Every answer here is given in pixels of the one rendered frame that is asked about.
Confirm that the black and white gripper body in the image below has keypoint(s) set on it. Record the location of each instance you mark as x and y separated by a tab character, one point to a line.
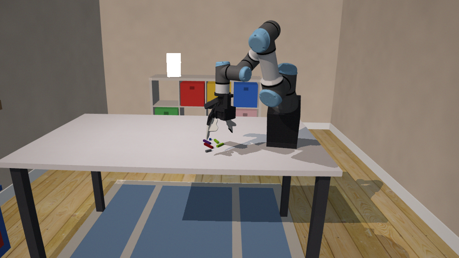
223	109

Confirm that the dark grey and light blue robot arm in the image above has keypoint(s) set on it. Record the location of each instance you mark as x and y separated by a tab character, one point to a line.
278	81

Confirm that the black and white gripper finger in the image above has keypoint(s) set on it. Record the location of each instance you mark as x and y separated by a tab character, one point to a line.
211	124
230	124

